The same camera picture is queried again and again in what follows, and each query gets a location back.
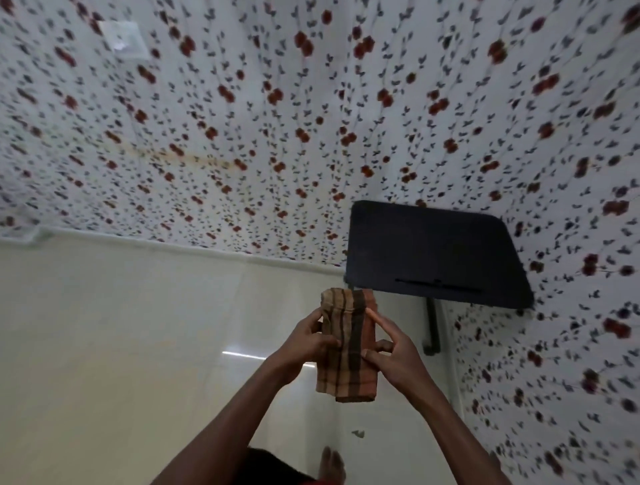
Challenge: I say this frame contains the person's right hand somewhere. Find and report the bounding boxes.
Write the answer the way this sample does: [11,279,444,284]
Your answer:
[362,308,437,398]

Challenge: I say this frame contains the person's left hand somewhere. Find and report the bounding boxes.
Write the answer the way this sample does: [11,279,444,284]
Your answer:
[270,307,342,386]

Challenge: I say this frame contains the brown striped cloth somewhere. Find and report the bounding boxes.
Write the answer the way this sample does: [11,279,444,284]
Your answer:
[315,287,379,403]

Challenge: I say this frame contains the person's right forearm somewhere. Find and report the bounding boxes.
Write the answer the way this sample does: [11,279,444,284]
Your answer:
[395,372,514,485]

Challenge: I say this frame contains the person's left forearm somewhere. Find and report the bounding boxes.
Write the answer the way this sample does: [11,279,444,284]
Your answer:
[150,356,304,485]

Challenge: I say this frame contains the person's foot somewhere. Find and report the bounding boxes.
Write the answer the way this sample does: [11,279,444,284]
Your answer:
[319,446,347,485]

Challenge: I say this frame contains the black lap table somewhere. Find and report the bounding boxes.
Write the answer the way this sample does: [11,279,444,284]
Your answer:
[345,200,536,356]

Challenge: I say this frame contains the person's leg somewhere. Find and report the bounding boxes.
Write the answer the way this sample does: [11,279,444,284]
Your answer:
[232,447,321,485]

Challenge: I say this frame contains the white floral bed sheet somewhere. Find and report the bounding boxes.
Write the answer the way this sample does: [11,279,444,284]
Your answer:
[0,0,640,485]

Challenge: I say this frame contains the white folded packet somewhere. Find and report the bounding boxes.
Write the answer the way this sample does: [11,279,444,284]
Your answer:
[97,20,151,61]

